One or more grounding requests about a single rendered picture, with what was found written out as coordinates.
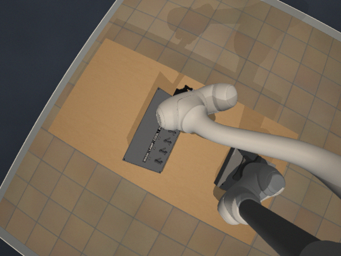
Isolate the grey switch panel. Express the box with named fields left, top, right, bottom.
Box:
left=122, top=88, right=180, bottom=174

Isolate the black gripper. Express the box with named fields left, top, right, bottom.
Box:
left=180, top=85, right=194, bottom=92

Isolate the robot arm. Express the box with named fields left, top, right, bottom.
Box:
left=156, top=83, right=341, bottom=256

